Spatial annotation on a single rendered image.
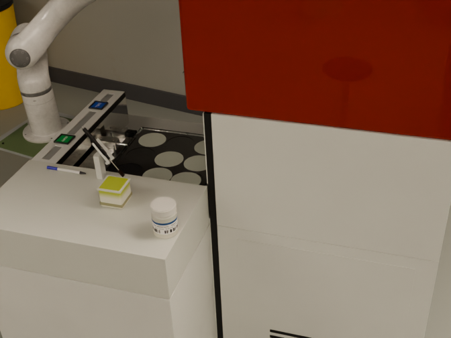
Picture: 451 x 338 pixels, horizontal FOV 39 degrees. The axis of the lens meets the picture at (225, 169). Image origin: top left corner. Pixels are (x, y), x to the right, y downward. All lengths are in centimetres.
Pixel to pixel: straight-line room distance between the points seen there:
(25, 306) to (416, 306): 120
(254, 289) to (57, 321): 64
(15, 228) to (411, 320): 123
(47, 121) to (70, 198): 65
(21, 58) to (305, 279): 125
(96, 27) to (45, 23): 223
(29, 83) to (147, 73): 207
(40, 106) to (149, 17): 189
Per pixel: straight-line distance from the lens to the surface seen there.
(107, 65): 468
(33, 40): 239
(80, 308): 198
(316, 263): 202
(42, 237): 185
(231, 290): 220
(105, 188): 187
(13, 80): 474
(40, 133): 259
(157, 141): 233
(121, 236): 179
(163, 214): 170
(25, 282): 202
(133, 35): 443
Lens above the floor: 207
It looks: 33 degrees down
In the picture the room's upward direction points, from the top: 2 degrees counter-clockwise
